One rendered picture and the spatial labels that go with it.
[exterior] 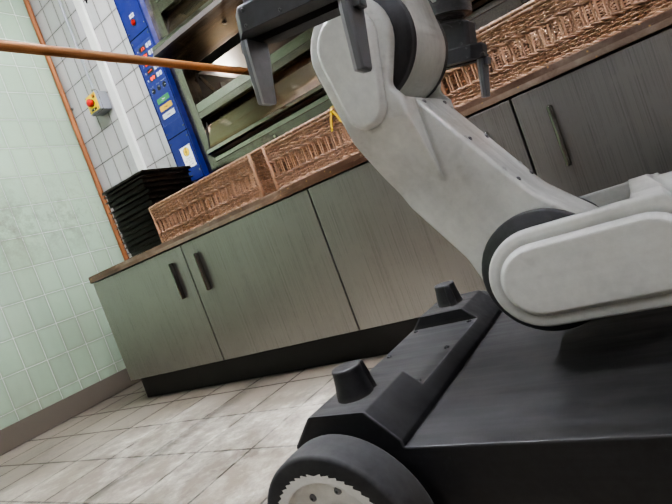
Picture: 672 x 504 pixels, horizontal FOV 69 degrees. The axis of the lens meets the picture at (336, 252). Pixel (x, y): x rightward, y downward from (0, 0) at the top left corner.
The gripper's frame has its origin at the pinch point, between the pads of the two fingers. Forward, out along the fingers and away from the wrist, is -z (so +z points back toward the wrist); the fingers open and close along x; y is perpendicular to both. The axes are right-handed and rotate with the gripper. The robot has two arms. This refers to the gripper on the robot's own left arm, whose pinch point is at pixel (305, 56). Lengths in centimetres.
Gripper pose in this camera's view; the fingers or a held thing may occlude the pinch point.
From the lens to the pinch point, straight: 48.8
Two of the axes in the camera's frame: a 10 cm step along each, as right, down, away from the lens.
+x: -8.5, 1.2, 5.2
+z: -2.0, -9.7, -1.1
